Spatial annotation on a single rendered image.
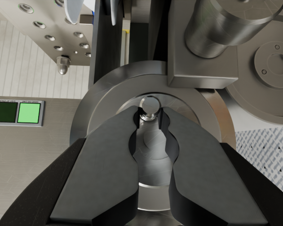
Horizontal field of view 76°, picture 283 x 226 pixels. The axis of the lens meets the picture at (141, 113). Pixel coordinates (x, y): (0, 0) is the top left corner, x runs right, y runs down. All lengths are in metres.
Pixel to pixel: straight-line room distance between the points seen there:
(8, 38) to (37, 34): 2.04
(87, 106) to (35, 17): 0.29
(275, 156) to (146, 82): 0.22
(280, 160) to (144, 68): 0.22
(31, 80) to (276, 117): 2.16
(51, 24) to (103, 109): 0.30
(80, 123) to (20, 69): 2.16
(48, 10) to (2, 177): 0.42
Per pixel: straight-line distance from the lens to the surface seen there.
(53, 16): 0.41
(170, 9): 0.18
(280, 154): 0.31
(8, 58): 2.42
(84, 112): 0.17
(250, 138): 0.36
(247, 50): 0.22
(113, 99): 0.16
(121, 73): 0.17
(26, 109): 0.57
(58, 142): 0.53
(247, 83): 0.20
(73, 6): 0.21
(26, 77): 2.26
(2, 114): 0.60
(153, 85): 0.16
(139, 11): 0.57
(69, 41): 0.48
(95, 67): 0.19
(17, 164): 0.58
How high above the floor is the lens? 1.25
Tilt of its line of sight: 9 degrees down
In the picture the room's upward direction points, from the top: 178 degrees counter-clockwise
